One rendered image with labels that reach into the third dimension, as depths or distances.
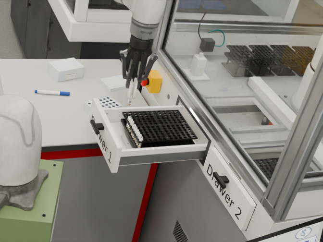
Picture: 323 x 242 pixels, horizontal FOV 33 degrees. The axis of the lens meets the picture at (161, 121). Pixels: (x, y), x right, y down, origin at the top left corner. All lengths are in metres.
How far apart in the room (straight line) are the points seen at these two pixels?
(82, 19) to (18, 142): 1.19
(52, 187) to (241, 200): 0.57
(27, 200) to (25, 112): 0.25
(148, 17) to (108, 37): 0.91
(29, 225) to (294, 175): 0.72
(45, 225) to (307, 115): 0.75
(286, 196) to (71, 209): 0.98
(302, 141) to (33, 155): 0.71
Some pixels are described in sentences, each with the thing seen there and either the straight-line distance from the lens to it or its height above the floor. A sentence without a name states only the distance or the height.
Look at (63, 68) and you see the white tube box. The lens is 2.35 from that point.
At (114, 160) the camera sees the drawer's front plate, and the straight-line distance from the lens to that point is 1.78.
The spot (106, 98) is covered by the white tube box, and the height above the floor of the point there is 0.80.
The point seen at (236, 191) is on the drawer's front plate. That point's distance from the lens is 1.74.
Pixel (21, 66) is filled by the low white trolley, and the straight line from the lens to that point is 2.43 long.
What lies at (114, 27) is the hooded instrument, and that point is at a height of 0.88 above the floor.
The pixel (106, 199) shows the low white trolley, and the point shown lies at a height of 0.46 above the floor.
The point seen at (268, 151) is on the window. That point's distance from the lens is 1.64.
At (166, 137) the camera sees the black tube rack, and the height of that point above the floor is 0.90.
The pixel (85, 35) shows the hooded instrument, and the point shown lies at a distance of 2.60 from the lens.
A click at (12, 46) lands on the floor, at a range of 4.23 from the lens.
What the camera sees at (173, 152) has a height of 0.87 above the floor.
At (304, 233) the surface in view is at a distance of 1.31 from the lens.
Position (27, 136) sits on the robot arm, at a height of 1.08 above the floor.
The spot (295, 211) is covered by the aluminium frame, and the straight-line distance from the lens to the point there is 1.65.
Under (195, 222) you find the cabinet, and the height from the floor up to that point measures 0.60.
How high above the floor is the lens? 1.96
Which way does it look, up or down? 33 degrees down
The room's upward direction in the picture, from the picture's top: 14 degrees clockwise
